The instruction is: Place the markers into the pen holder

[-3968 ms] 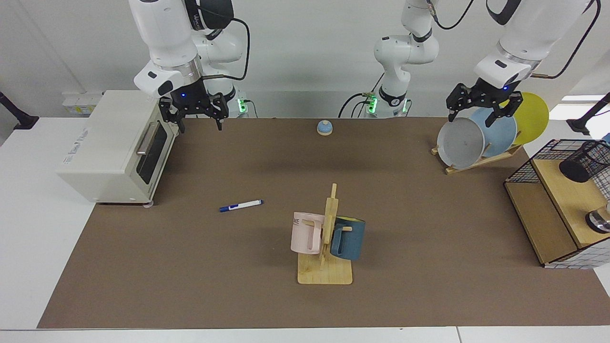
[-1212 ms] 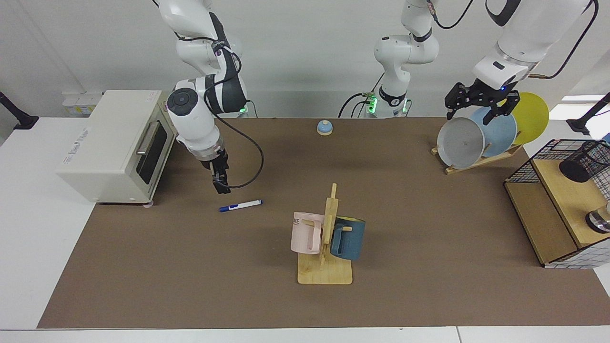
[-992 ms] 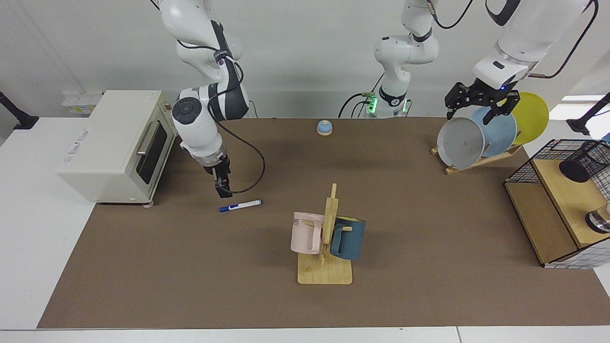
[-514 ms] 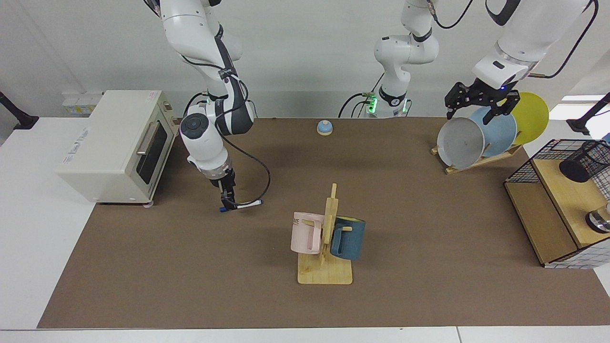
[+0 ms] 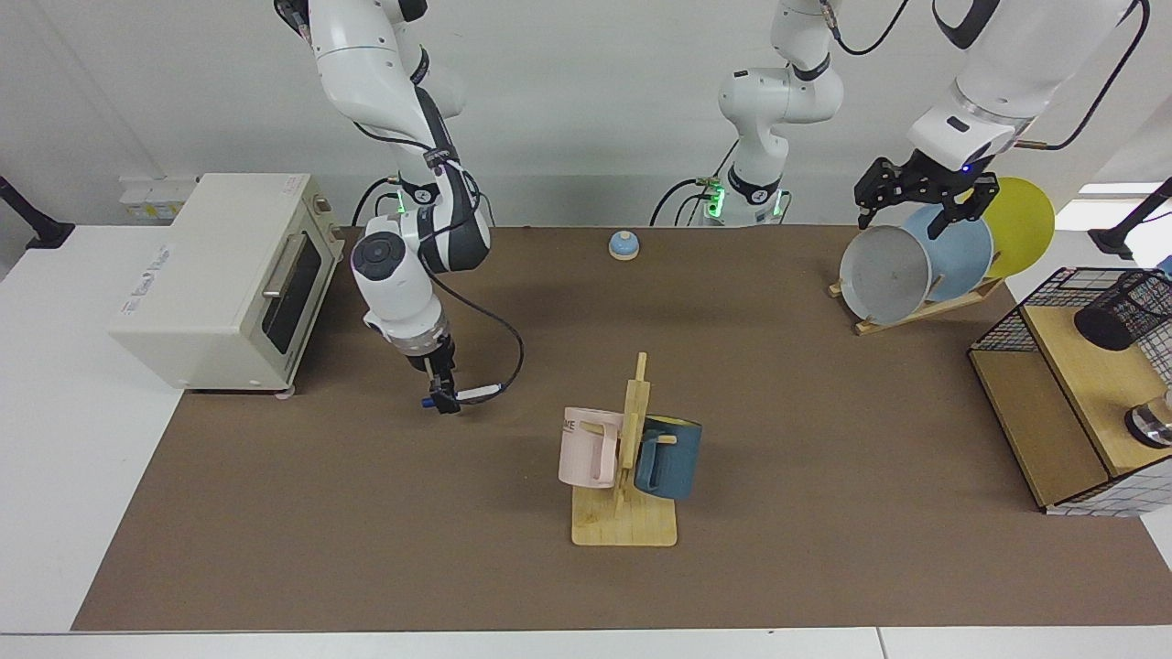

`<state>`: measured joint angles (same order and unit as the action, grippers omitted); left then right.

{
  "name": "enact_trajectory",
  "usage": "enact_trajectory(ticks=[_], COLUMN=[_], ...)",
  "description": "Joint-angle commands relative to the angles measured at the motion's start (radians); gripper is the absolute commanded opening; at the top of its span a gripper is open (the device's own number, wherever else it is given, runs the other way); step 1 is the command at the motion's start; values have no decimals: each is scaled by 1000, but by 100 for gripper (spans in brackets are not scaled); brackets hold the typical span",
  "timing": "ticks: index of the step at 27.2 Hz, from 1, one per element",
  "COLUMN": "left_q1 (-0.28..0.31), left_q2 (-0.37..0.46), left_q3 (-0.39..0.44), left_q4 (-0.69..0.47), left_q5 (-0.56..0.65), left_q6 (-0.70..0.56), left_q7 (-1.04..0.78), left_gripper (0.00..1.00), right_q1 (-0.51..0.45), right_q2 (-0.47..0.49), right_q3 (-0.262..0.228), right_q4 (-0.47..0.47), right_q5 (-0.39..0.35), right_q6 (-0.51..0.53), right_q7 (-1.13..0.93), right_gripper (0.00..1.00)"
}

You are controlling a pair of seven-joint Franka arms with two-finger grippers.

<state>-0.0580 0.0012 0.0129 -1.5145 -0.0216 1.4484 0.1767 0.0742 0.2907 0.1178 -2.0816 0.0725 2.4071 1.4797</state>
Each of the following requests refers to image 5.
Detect yellow plate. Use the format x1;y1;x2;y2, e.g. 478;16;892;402
957;177;1056;280

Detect wooden cup stand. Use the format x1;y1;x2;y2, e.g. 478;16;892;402
571;352;678;548

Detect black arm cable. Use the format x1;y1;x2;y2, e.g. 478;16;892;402
821;0;1153;153
351;117;526;396

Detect wire basket with wooden floor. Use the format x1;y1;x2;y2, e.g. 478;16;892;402
969;267;1172;518

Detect grey plate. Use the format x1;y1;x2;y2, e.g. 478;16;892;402
839;225;933;326

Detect light blue plate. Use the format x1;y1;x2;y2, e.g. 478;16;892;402
902;203;994;303

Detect black base cables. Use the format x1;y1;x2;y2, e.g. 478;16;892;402
650;137;738;227

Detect pink cup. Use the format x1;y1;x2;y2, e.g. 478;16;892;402
558;406;625;490

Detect dark blue cup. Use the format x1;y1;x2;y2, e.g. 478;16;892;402
634;416;703;501

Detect brown table cloth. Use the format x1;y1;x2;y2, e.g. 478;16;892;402
71;225;1172;632

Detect black mesh pen holder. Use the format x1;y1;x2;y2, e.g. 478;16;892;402
1074;271;1172;385

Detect blue and white marker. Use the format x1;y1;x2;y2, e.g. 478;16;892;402
421;384;506;408

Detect pale toaster oven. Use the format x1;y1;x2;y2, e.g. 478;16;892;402
108;173;347;396

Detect wooden plate rack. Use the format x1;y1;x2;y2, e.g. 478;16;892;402
828;275;1005;337

